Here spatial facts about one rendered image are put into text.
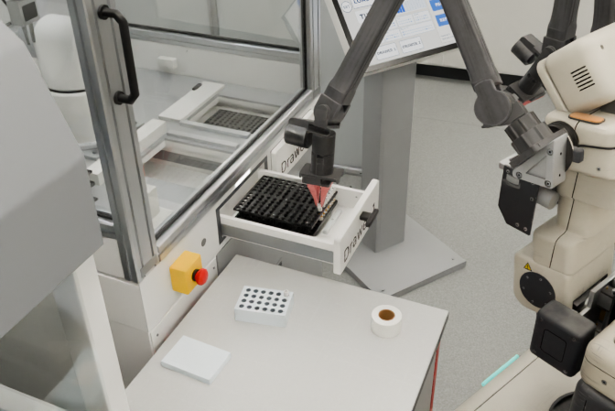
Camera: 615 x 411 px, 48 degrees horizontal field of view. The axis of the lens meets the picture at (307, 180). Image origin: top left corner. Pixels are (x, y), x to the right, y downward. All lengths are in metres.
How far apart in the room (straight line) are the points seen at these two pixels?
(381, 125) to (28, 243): 1.99
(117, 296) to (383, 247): 1.65
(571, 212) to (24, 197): 1.30
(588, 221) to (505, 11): 2.85
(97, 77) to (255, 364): 0.71
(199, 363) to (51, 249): 0.76
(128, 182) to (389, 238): 1.79
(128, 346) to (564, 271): 1.06
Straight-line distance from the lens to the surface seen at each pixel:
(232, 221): 1.78
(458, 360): 2.67
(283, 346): 1.62
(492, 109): 1.52
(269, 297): 1.69
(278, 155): 2.01
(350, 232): 1.70
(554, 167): 1.52
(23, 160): 0.83
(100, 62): 1.29
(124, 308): 1.64
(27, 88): 0.85
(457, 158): 3.82
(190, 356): 1.60
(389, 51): 2.47
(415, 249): 3.07
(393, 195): 2.91
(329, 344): 1.62
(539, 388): 2.26
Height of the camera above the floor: 1.93
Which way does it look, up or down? 33 degrees down
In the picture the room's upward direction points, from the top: 1 degrees counter-clockwise
